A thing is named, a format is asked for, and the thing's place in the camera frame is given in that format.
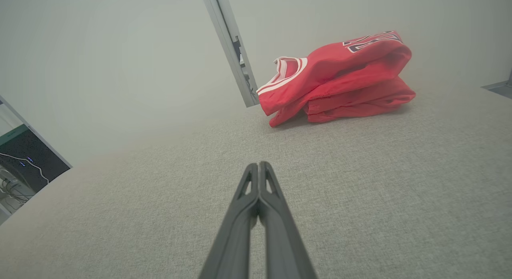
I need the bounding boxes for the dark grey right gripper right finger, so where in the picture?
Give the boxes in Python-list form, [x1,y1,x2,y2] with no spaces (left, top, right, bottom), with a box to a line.
[258,161,319,279]

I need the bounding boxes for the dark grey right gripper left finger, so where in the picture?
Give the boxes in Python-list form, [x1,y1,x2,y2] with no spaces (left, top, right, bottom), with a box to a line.
[198,163,260,279]

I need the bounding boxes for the red white jersey garment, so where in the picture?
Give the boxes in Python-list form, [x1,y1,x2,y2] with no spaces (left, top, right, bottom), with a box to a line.
[304,76,416,124]
[256,30,412,128]

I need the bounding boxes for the grey aluminium wall post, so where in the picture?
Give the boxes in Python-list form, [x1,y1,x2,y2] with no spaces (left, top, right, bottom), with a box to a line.
[200,0,260,108]

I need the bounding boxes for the dark equipment rack with cables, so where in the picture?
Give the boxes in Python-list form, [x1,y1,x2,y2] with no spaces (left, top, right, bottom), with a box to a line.
[0,95,73,225]

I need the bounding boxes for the grey wall base rail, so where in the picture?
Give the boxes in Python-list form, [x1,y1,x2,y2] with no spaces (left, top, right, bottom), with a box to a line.
[482,69,512,100]

